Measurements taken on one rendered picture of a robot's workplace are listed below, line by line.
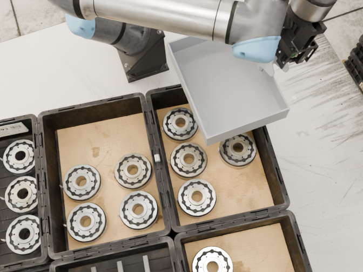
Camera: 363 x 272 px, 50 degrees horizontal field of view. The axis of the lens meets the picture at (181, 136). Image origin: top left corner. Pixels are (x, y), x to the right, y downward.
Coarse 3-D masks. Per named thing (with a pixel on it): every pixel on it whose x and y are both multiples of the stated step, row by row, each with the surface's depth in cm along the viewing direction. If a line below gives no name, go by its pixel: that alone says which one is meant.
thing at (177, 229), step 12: (180, 84) 109; (156, 132) 104; (264, 132) 105; (156, 144) 103; (276, 168) 101; (168, 192) 99; (168, 204) 97; (288, 204) 96; (228, 216) 95; (240, 216) 95; (252, 216) 95; (180, 228) 95; (192, 228) 95
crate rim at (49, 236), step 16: (128, 96) 108; (144, 96) 108; (48, 112) 107; (64, 112) 108; (144, 112) 108; (160, 176) 100; (48, 192) 99; (160, 192) 98; (48, 208) 97; (48, 224) 96; (48, 240) 94; (128, 240) 94; (144, 240) 94; (64, 256) 93
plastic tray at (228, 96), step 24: (168, 48) 97; (192, 48) 100; (216, 48) 100; (192, 72) 98; (216, 72) 97; (240, 72) 97; (264, 72) 95; (192, 96) 95; (216, 96) 95; (240, 96) 94; (264, 96) 94; (216, 120) 93; (240, 120) 92; (264, 120) 89
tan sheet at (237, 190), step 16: (160, 112) 117; (160, 128) 115; (176, 144) 113; (192, 160) 111; (208, 160) 111; (256, 160) 111; (176, 176) 110; (208, 176) 110; (224, 176) 109; (240, 176) 109; (256, 176) 109; (176, 192) 108; (224, 192) 108; (240, 192) 108; (256, 192) 108; (224, 208) 106; (240, 208) 106; (256, 208) 106
